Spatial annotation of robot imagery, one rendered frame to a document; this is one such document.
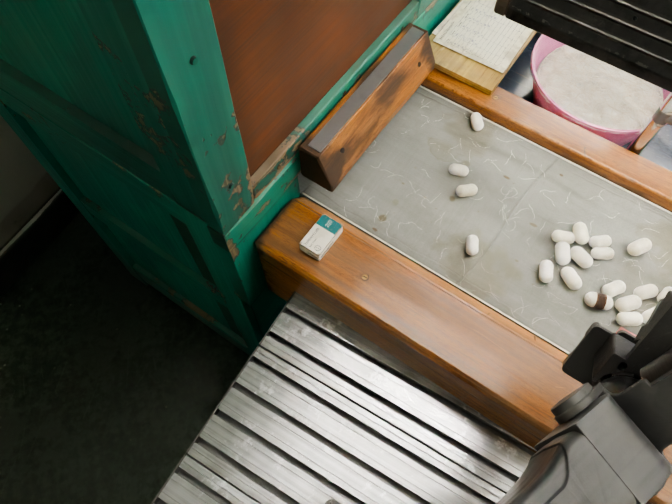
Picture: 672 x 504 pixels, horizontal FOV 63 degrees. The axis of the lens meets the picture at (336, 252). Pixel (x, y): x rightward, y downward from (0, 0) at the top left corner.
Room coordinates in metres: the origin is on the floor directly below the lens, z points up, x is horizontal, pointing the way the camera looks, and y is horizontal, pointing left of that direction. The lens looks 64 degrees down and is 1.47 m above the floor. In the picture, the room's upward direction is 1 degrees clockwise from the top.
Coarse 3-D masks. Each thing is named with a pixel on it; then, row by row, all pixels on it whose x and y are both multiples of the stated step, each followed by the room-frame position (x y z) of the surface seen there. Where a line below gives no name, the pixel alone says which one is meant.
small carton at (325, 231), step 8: (320, 224) 0.38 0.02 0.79; (328, 224) 0.38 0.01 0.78; (336, 224) 0.38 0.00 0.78; (312, 232) 0.37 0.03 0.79; (320, 232) 0.37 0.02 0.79; (328, 232) 0.37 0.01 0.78; (336, 232) 0.37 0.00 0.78; (304, 240) 0.36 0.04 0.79; (312, 240) 0.36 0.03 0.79; (320, 240) 0.36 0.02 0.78; (328, 240) 0.36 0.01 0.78; (304, 248) 0.35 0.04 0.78; (312, 248) 0.34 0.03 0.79; (320, 248) 0.34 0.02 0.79; (328, 248) 0.35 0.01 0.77; (312, 256) 0.34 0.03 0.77; (320, 256) 0.33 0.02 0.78
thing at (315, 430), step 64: (320, 320) 0.28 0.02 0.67; (256, 384) 0.18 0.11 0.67; (320, 384) 0.18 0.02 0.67; (384, 384) 0.18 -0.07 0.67; (192, 448) 0.09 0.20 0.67; (256, 448) 0.09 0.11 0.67; (320, 448) 0.09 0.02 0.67; (384, 448) 0.09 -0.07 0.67; (448, 448) 0.09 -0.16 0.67; (512, 448) 0.09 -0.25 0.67
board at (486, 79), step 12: (432, 36) 0.77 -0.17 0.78; (432, 48) 0.74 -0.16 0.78; (444, 48) 0.74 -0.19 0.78; (444, 60) 0.71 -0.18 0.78; (456, 60) 0.71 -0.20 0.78; (468, 60) 0.71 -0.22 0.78; (444, 72) 0.69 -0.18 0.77; (456, 72) 0.68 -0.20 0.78; (468, 72) 0.68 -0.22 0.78; (480, 72) 0.68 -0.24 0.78; (492, 72) 0.68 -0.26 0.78; (504, 72) 0.68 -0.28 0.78; (468, 84) 0.67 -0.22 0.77; (480, 84) 0.66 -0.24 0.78; (492, 84) 0.66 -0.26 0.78
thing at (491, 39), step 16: (464, 0) 0.86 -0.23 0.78; (480, 0) 0.86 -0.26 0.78; (496, 0) 0.86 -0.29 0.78; (448, 16) 0.82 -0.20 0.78; (464, 16) 0.82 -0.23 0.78; (480, 16) 0.82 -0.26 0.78; (496, 16) 0.82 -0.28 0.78; (432, 32) 0.78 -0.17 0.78; (448, 32) 0.78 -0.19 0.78; (464, 32) 0.78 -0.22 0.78; (480, 32) 0.78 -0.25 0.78; (496, 32) 0.78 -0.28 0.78; (512, 32) 0.78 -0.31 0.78; (528, 32) 0.78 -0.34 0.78; (464, 48) 0.74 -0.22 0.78; (480, 48) 0.74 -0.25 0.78; (496, 48) 0.74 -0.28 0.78; (512, 48) 0.74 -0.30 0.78; (496, 64) 0.70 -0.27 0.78
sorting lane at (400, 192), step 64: (384, 128) 0.59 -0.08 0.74; (448, 128) 0.59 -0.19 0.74; (320, 192) 0.46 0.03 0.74; (384, 192) 0.47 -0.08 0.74; (448, 192) 0.47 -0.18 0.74; (512, 192) 0.47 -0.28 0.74; (576, 192) 0.47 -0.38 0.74; (448, 256) 0.35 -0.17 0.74; (512, 256) 0.36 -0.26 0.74; (640, 256) 0.36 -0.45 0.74; (512, 320) 0.26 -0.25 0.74; (576, 320) 0.26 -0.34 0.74
